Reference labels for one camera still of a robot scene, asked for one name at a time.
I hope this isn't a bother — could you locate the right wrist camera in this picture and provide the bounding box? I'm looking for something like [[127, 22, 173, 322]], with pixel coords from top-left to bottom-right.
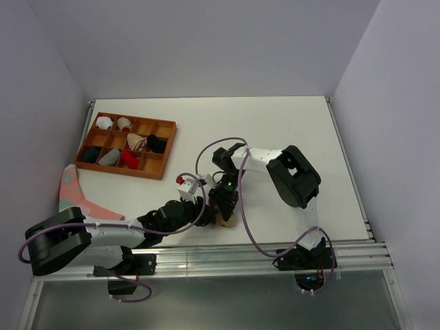
[[197, 174, 216, 188]]

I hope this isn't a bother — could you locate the aluminium frame rail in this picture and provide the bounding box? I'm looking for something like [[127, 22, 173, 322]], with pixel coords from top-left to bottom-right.
[[32, 240, 395, 281]]

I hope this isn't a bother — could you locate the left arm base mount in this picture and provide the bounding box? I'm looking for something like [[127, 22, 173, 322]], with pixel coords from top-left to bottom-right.
[[93, 254, 156, 303]]

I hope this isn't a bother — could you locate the white rolled sock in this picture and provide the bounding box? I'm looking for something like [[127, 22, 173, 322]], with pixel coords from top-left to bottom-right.
[[96, 116, 113, 130]]

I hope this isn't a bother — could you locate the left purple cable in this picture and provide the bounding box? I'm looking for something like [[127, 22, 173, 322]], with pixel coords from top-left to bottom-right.
[[16, 171, 209, 304]]

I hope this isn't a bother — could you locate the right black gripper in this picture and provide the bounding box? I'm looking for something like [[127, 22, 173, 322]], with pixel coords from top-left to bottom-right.
[[209, 169, 246, 221]]

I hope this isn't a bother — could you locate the beige red rolled sock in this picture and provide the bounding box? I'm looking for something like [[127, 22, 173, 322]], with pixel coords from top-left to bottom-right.
[[117, 117, 133, 133]]

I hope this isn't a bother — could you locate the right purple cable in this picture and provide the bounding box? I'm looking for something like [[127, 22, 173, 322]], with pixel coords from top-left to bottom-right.
[[195, 137, 341, 296]]

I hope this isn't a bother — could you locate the pink patterned sock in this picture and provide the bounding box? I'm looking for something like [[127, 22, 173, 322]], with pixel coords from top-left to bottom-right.
[[58, 164, 124, 221]]

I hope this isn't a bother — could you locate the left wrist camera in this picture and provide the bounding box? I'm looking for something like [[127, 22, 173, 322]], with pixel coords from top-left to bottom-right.
[[176, 176, 199, 202]]

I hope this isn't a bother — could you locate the grey rolled sock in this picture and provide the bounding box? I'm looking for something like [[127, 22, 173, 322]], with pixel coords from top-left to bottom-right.
[[98, 148, 121, 166]]

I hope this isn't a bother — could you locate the purple cable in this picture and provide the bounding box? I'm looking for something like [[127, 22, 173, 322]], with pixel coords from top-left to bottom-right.
[[195, 137, 341, 296], [16, 171, 209, 304]]

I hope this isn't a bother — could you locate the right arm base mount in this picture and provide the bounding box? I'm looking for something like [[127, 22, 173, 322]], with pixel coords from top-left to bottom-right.
[[272, 247, 338, 293]]

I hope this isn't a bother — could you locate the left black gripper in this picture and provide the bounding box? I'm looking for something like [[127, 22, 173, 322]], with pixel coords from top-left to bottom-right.
[[162, 192, 218, 237]]

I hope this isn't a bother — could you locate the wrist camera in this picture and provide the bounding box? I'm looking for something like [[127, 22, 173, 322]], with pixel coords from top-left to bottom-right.
[[176, 176, 199, 202], [197, 174, 216, 188]]

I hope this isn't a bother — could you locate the brown argyle sock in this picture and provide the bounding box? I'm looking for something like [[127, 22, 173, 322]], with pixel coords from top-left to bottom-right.
[[213, 205, 237, 229]]

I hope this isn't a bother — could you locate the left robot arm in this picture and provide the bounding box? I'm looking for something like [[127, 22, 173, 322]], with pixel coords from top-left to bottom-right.
[[25, 197, 219, 276]]

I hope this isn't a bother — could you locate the orange compartment tray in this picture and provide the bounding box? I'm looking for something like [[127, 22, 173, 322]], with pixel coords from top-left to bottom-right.
[[75, 112, 177, 180]]

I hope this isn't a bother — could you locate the black rolled sock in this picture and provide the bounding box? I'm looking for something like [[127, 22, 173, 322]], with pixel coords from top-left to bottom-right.
[[147, 134, 167, 154]]

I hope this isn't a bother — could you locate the dark teal rolled sock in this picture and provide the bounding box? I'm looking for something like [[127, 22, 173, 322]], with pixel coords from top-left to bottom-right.
[[79, 146, 101, 164]]

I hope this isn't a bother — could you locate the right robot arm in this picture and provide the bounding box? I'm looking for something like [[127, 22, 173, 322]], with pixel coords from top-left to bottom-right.
[[209, 143, 321, 231]]

